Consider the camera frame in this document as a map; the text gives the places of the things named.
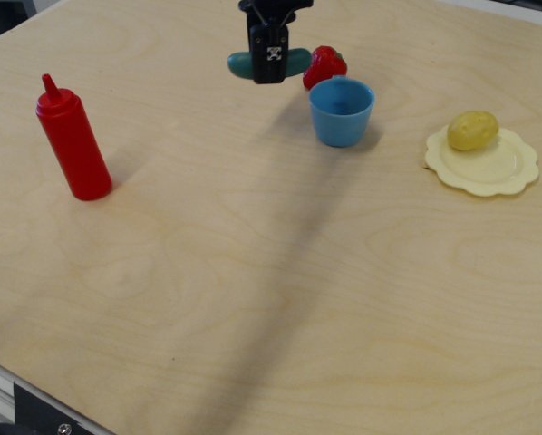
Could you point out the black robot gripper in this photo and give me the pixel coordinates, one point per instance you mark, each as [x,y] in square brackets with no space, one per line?
[268,38]

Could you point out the green toy cucumber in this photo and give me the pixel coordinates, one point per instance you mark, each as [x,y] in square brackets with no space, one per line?
[240,64]

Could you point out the blue plastic cup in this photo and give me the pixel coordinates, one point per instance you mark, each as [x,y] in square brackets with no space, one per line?
[340,110]

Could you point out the red toy strawberry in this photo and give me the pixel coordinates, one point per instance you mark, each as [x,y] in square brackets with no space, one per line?
[326,63]

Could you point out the red squeeze bottle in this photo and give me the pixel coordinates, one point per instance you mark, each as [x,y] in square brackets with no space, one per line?
[66,125]

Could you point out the yellow toy potato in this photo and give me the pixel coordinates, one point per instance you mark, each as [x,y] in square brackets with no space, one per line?
[472,130]

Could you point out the cream scalloped plate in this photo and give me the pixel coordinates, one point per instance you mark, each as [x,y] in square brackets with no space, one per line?
[504,167]

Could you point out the black corner bracket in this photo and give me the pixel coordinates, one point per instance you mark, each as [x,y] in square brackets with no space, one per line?
[37,414]

